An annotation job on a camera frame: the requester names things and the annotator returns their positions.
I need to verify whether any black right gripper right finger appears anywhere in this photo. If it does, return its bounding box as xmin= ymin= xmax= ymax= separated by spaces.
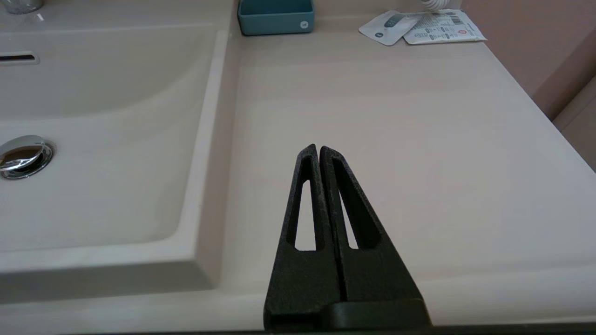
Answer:
xmin=319 ymin=146 xmax=427 ymax=302

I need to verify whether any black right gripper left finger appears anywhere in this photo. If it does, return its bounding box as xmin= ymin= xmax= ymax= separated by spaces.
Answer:
xmin=264 ymin=144 xmax=346 ymax=330

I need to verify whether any chrome faucet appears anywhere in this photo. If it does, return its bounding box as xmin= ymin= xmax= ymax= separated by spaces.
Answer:
xmin=0 ymin=0 xmax=45 ymax=14

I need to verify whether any beige sink basin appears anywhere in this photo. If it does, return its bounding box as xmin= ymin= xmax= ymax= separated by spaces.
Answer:
xmin=0 ymin=0 xmax=243 ymax=303

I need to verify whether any white sachet grey picture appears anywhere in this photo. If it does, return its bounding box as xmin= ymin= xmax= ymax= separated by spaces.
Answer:
xmin=359 ymin=10 xmax=422 ymax=46

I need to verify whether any blue soap dish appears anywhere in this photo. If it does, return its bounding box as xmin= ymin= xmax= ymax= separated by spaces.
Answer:
xmin=237 ymin=0 xmax=316 ymax=36

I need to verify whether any chrome drain stopper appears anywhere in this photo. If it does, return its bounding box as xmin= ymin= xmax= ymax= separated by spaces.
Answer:
xmin=0 ymin=135 xmax=54 ymax=181

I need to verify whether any white coiled hose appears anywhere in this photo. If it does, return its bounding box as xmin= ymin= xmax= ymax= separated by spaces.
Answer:
xmin=421 ymin=0 xmax=462 ymax=11

